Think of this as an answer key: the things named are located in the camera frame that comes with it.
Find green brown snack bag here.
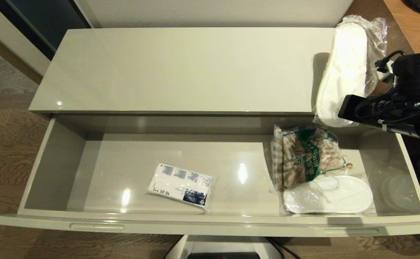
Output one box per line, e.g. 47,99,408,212
270,125,353,193

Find glossy grey cabinet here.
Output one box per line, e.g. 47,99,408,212
28,27,376,123

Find white slippers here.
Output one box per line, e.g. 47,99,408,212
312,15,388,128
281,175,376,216

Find brown wooden desk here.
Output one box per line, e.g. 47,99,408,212
343,0,420,108

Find black floor cable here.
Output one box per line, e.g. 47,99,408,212
266,237,300,259

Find white slippers in flat bag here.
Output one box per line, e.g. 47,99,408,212
281,175,376,216

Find white tissue pack blue print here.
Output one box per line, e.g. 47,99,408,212
146,163,216,211

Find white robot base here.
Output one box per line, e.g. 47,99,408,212
165,236,282,259

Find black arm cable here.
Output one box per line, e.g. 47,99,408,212
375,50,406,72

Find dark glass door panel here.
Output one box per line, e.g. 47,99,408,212
0,0,91,61

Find open grey drawer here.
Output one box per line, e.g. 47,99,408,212
0,114,420,238

